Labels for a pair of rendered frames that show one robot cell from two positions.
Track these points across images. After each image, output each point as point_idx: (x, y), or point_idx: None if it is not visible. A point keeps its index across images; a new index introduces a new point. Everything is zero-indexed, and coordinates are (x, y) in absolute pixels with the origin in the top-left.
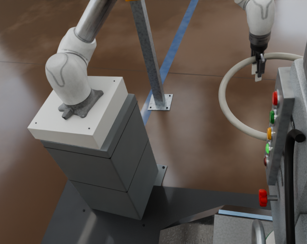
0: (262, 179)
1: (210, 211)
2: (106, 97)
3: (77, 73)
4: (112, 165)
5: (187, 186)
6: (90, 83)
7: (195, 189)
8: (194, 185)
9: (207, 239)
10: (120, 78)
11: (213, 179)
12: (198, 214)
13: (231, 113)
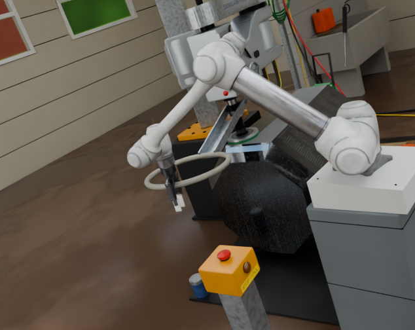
0: (226, 322)
1: (274, 160)
2: (329, 167)
3: None
4: None
5: (311, 324)
6: (351, 179)
7: (301, 317)
8: (302, 324)
9: (280, 138)
10: (309, 180)
11: (277, 328)
12: (285, 169)
13: (226, 156)
